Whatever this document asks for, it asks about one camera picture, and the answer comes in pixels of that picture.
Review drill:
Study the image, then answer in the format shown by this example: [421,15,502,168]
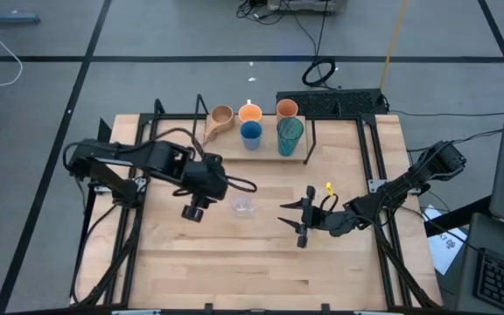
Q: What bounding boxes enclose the teal ribbed glass tumbler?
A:
[276,116,305,158]

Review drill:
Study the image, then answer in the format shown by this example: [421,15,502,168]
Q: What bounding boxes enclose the blue plastic cup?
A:
[239,120,264,152]

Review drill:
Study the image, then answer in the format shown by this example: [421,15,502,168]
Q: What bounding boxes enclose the black perforated computer box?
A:
[276,87,389,118]

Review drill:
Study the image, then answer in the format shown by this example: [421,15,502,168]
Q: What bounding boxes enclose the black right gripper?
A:
[276,185,347,249]

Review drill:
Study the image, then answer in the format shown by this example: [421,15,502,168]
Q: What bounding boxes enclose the orange ceramic mug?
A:
[237,99,264,124]

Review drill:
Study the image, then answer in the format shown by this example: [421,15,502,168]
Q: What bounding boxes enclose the black aluminium table frame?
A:
[70,98,444,315]

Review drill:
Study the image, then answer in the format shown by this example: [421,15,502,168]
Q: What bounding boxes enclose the black floor cable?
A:
[409,129,504,153]

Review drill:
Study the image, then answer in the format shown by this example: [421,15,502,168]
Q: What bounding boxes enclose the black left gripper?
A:
[179,151,232,223]

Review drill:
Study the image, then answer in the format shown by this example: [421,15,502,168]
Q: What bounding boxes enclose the yellow hanging cable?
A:
[379,0,410,94]

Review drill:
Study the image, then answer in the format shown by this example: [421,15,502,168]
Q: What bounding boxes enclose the tall orange plastic cup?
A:
[275,98,300,124]

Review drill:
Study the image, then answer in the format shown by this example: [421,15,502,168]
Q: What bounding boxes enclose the grey desk leg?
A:
[0,0,42,25]

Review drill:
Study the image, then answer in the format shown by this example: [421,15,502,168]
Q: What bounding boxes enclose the clear glass mug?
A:
[231,196,256,219]

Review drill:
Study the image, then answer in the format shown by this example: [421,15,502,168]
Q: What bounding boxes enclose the white paper sheet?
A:
[421,204,470,277]

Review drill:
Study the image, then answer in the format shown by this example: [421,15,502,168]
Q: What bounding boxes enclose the black coiled cable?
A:
[300,57,338,88]

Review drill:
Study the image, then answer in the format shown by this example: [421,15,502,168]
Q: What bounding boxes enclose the grey cart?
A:
[455,213,504,315]

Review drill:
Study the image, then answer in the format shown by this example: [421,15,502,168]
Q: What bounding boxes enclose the wooden kuksa cup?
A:
[202,104,236,145]

